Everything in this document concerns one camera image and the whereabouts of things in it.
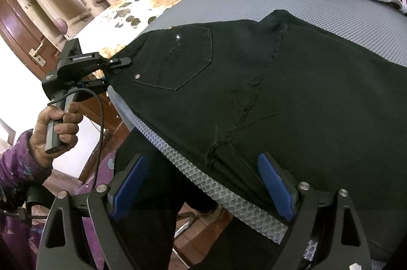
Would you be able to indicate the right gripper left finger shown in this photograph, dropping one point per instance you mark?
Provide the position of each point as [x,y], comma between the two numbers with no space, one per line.
[64,244]

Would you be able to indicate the black denim pants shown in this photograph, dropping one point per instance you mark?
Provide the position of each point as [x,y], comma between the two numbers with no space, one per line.
[330,112]

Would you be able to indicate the brown wooden door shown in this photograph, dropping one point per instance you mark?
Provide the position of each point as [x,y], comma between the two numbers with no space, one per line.
[39,56]

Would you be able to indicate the floral white orange pillow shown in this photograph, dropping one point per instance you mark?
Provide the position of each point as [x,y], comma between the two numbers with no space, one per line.
[120,24]

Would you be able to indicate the black trousers on legs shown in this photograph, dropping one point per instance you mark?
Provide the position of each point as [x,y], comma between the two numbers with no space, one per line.
[149,228]

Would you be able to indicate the purple printed shirt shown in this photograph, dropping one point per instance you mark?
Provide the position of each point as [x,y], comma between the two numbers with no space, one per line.
[19,171]

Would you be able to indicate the grey mesh mattress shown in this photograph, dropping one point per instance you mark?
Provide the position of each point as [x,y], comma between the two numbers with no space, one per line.
[371,25]

